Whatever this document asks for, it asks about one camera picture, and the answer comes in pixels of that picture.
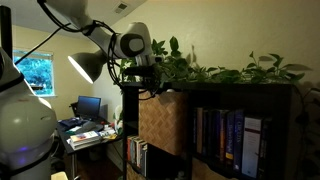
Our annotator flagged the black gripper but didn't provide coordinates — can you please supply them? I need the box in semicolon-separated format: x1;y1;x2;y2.
139;75;162;101

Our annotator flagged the woven reed storage basket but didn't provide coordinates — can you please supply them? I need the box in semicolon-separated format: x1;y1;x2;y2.
125;162;140;180
138;89;190;158

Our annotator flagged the black cube bookshelf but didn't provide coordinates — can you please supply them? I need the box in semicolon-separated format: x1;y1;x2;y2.
121;81;296;180

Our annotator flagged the white tall object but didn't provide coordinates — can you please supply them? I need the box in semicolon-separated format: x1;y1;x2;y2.
113;104;124;135

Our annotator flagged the yellow white paper pile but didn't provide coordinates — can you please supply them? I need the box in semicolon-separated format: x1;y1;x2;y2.
98;125;119;141

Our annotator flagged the brown spine book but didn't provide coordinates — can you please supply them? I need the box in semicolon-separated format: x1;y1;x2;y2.
195;106;205;155

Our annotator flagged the grey blue spine book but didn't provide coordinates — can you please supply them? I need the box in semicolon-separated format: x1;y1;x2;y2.
130;135;137;166

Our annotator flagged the white paperback book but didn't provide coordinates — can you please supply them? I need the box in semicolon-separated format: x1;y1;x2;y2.
135;138;143;173

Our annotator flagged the black laptop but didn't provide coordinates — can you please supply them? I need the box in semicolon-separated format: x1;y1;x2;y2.
75;95;102;122

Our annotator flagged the dark blue spine book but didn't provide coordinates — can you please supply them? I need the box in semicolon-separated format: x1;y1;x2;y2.
141;142;149;178

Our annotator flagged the black spine book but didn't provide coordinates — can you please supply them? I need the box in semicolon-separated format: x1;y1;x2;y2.
202;108;215;158

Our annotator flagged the grey desk lamp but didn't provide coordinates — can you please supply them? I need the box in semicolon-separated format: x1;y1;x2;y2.
67;49;114;85

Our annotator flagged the dark grey pouch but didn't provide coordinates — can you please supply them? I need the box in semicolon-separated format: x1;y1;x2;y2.
75;120;105;134

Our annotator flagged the dark purple book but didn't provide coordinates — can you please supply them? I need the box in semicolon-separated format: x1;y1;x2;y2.
212;109;223;160

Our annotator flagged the green pothos plant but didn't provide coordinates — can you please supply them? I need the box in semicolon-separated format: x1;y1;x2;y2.
114;35;320;180

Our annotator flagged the colourful cover book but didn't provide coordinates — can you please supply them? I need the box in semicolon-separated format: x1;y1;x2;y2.
68;130;102;144

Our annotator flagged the white thick book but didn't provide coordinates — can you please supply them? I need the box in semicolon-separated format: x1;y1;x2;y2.
69;137;103;151

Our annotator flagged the dark orange spine book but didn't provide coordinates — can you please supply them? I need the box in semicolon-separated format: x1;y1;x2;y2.
219;109;229;160

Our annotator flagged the blue cloth bundle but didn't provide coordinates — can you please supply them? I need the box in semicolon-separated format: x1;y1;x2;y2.
58;117;87;130

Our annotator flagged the ceiling air vent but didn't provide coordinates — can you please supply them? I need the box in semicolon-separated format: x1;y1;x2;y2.
114;1;130;15

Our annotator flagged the blue book yellow label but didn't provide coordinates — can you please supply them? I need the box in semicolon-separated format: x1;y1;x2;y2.
225;110;237;162

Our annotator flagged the dark desk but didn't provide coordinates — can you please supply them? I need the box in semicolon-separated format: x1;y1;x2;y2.
54;118;124;180

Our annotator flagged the blue circuits textbook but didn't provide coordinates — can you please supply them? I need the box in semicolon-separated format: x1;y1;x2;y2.
233;109;247;173

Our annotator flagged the white hardcover book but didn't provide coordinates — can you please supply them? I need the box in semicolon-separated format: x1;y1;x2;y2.
241;116;264;180

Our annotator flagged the cream stool seat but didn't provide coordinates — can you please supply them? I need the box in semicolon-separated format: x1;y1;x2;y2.
50;170;70;180

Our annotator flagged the dark hardcover book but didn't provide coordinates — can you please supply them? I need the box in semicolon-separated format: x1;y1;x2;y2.
259;117;272;180

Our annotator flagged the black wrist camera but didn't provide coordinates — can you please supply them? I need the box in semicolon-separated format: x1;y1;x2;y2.
122;65;157;78

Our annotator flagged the window with white frame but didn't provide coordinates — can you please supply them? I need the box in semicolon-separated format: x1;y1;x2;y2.
12;49;55;99

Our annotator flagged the black vertical post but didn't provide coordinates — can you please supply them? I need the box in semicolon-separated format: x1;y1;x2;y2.
0;4;14;60

